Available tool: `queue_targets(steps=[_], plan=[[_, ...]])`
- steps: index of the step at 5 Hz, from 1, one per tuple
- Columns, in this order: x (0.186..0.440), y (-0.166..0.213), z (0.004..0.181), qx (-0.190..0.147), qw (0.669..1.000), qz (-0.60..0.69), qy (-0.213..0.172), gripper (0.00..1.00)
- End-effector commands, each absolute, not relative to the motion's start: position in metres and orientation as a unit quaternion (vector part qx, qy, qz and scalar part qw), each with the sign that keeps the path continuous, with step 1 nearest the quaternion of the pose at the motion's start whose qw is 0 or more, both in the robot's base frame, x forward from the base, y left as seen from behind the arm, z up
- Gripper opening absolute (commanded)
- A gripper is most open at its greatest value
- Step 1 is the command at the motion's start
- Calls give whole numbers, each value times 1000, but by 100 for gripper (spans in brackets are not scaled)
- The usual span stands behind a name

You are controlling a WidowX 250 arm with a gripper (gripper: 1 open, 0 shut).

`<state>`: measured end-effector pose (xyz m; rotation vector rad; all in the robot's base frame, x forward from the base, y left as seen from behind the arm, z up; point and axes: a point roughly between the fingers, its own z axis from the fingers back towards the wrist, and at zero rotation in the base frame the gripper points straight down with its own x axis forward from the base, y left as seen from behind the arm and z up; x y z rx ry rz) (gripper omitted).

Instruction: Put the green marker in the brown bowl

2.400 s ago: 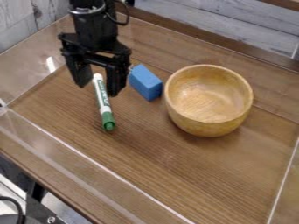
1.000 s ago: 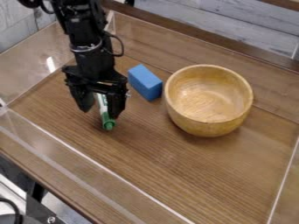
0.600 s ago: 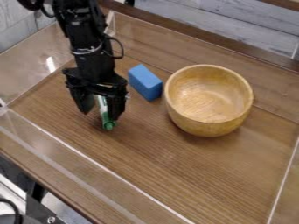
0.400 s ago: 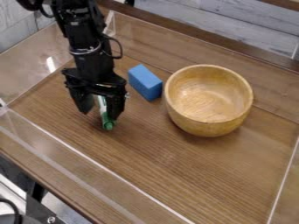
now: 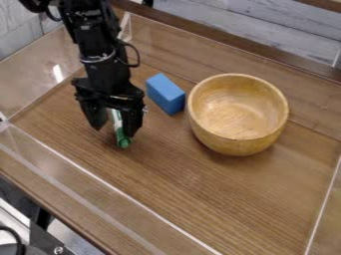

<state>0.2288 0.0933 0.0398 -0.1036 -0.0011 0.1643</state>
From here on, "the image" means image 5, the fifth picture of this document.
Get black table leg bracket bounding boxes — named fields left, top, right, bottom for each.
left=29, top=207, right=76, bottom=255

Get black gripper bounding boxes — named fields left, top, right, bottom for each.
left=72, top=46, right=145, bottom=137

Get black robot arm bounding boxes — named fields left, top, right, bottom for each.
left=17, top=0, right=145, bottom=137

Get brown wooden bowl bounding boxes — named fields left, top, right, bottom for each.
left=185, top=73, right=288, bottom=156

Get black cable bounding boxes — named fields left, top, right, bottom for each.
left=0, top=225, right=26, bottom=255

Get clear acrylic tray walls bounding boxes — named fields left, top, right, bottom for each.
left=0, top=12, right=341, bottom=255

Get blue foam block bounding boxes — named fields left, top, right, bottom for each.
left=147, top=73, right=184, bottom=115

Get green white marker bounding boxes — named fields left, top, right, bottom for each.
left=111, top=110, right=132, bottom=148

